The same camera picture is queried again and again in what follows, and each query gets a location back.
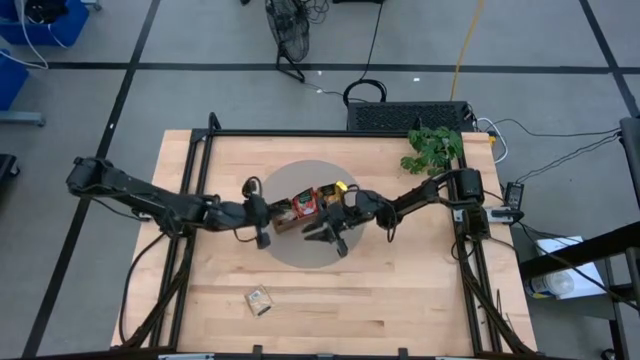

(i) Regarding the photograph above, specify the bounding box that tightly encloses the black floor cable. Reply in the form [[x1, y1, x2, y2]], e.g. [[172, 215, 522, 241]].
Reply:
[[492, 117, 622, 140]]

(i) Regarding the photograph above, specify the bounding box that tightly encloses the dark grey panel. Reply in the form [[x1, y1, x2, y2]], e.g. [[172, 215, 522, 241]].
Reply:
[[619, 117, 640, 211]]

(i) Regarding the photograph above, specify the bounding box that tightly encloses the white cardboard box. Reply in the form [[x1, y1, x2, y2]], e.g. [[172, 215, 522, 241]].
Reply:
[[534, 235, 609, 301]]

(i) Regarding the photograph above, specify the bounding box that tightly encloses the black coiled cable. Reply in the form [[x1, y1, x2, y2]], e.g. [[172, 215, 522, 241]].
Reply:
[[342, 0, 389, 107]]

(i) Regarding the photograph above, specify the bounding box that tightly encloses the blue plastic bin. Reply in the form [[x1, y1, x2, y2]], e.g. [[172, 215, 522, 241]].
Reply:
[[0, 0, 91, 47], [0, 49, 47, 127]]

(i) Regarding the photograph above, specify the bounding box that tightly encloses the red strawberry tea packet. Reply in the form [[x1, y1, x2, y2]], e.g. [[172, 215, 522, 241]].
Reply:
[[292, 187, 321, 220]]

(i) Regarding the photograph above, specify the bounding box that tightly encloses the grey round mat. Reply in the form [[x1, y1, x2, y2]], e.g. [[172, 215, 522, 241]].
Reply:
[[260, 159, 369, 270]]

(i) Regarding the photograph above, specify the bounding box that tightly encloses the black metal rack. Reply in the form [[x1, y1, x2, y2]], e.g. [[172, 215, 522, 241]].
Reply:
[[518, 219, 640, 360]]

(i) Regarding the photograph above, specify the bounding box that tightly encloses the wooden tea box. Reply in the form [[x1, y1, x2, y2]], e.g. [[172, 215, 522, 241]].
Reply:
[[272, 185, 349, 235]]

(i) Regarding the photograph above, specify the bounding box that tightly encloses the black floor fan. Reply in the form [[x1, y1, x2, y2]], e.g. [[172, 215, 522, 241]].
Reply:
[[264, 0, 311, 84]]

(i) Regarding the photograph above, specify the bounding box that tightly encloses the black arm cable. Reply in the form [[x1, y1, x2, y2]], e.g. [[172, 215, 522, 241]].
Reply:
[[118, 232, 169, 346]]

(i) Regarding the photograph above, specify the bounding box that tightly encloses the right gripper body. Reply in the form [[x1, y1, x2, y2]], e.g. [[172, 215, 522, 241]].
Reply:
[[327, 189, 386, 231]]

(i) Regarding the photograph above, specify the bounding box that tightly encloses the black computer case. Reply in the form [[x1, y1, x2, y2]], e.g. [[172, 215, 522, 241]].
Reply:
[[346, 100, 476, 134]]

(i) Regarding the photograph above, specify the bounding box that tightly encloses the white round container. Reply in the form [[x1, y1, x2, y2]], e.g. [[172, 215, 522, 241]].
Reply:
[[524, 269, 576, 300]]

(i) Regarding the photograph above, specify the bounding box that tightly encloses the yellow cable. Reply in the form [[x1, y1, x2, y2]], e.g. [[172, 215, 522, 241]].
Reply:
[[448, 0, 486, 101]]

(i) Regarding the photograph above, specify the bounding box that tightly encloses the white cable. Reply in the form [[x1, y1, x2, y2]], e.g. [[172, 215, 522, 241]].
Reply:
[[474, 117, 509, 162], [0, 0, 69, 71]]

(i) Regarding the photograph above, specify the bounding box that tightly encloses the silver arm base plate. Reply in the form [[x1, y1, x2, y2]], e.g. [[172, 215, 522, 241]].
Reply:
[[452, 204, 525, 225]]

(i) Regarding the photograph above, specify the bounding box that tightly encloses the green potted plant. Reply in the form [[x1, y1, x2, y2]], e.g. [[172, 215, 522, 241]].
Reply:
[[399, 126, 465, 177]]

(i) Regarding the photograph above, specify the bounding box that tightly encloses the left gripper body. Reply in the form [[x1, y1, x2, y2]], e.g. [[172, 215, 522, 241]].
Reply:
[[219, 197, 271, 232]]

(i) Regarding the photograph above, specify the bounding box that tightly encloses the yellow mango tea packet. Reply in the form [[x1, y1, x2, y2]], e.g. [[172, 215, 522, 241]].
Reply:
[[317, 182, 346, 207]]

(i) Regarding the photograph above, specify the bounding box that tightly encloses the black aluminium table frame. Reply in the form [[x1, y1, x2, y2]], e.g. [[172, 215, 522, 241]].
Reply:
[[110, 112, 541, 360]]

